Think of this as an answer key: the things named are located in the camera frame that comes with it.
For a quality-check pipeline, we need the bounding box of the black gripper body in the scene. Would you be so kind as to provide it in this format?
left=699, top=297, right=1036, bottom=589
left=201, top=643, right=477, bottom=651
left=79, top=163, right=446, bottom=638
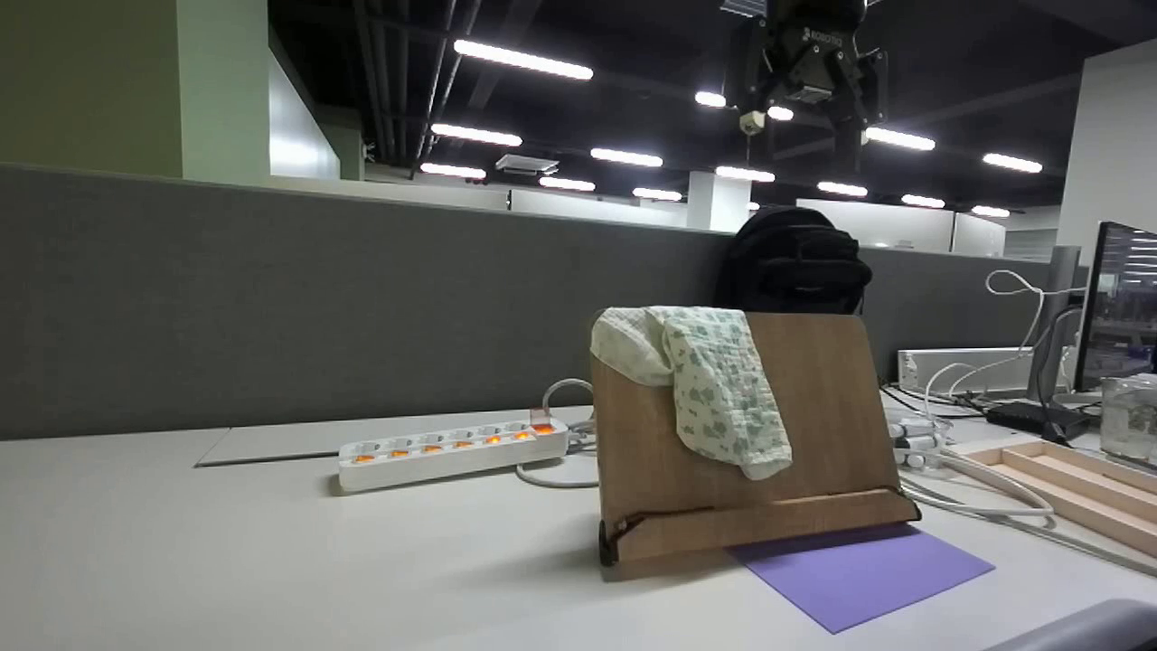
left=757, top=0, right=872, bottom=80

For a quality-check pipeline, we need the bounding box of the white floral patterned towel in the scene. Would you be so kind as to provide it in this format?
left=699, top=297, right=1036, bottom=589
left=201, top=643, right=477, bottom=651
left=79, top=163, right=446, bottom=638
left=585, top=304, right=794, bottom=483

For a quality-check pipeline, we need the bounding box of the black backpack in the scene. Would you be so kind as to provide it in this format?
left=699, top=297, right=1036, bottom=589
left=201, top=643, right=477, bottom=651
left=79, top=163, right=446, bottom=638
left=717, top=204, right=876, bottom=317

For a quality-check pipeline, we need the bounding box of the white rectangular box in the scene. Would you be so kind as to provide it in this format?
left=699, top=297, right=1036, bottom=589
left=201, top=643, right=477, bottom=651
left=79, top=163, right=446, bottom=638
left=892, top=345, right=1042, bottom=397

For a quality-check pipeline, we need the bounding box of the grey monitor stand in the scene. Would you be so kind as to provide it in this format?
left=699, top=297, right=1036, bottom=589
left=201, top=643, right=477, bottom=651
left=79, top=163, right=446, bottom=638
left=984, top=243, right=1104, bottom=448

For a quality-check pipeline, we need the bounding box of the wooden book stand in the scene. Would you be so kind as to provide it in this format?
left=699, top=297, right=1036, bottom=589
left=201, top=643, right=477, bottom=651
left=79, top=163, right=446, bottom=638
left=588, top=309, right=925, bottom=583

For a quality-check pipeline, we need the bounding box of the black computer monitor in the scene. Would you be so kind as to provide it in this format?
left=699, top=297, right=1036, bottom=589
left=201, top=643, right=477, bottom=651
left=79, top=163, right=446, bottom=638
left=1072, top=217, right=1157, bottom=397

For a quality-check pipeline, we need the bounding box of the clear plastic container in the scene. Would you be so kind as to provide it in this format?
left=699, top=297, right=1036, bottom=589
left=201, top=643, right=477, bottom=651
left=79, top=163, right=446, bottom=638
left=1096, top=370, right=1157, bottom=470

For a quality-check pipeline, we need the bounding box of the purple paper sheet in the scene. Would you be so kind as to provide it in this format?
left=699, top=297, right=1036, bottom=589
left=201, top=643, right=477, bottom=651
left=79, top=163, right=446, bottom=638
left=732, top=526, right=996, bottom=638

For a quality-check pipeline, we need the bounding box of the white power strip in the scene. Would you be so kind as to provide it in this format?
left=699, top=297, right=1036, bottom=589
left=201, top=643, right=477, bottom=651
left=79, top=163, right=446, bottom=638
left=331, top=417, right=571, bottom=495

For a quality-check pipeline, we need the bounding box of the grey partition panel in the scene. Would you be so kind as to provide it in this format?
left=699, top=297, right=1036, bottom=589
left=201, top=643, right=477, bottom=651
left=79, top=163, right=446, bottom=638
left=0, top=163, right=1096, bottom=441

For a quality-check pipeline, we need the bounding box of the grey chair edge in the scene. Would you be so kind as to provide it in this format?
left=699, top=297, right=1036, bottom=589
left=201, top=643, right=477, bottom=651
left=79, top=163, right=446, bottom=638
left=984, top=596, right=1157, bottom=651

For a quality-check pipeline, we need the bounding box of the white hanging cable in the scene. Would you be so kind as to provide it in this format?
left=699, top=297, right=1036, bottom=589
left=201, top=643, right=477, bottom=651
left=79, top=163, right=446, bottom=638
left=979, top=264, right=1057, bottom=356

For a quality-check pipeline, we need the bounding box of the white looped cable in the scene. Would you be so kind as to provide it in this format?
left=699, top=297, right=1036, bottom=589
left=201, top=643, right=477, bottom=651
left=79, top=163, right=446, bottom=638
left=512, top=372, right=605, bottom=492

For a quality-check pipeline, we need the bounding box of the white cable bundle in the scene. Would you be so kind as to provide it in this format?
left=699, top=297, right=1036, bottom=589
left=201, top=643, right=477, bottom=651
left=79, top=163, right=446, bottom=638
left=877, top=383, right=1064, bottom=536

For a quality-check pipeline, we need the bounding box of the wooden frame tray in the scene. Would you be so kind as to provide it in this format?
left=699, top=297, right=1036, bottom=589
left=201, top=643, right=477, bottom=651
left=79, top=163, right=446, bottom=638
left=960, top=438, right=1157, bottom=561

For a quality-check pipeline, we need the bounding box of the grey power strip cable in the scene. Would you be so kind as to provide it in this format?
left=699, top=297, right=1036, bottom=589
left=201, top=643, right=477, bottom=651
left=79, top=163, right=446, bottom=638
left=192, top=444, right=342, bottom=473

